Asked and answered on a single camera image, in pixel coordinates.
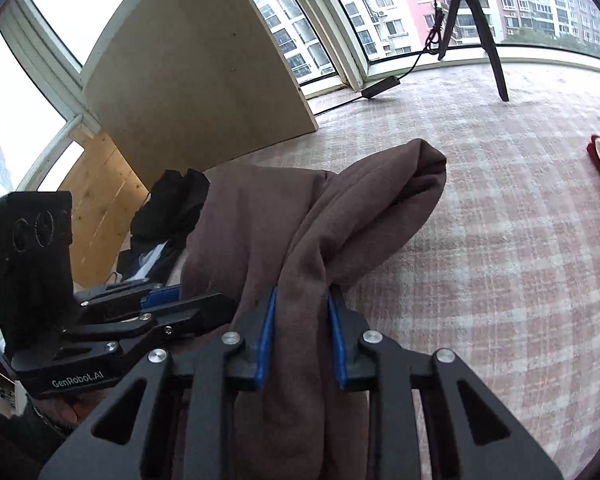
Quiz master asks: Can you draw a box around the brown fleece garment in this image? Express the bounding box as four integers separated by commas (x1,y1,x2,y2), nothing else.
181,139,446,479

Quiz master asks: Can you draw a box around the person left hand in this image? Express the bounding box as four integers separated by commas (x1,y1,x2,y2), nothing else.
32,389,109,428

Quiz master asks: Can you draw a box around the black garment pile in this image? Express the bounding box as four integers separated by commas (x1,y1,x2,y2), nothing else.
117,169,210,284

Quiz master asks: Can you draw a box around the orange pine wood board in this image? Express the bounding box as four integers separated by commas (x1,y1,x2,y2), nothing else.
60,132,148,287

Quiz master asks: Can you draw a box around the pink plaid tablecloth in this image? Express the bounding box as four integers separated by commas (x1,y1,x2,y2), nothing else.
204,62,600,480

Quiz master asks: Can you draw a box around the light plywood board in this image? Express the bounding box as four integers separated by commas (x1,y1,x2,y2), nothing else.
81,0,317,186

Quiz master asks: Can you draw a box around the black tripod stand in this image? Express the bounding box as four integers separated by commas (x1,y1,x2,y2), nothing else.
438,0,509,102

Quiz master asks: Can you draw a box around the black camera box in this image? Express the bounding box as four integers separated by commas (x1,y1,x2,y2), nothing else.
0,191,74,356

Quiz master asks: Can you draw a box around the black inline cable adapter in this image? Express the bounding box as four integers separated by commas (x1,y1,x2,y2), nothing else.
361,76,401,100

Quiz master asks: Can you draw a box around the black power cable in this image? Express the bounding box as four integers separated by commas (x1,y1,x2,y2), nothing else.
308,0,449,117

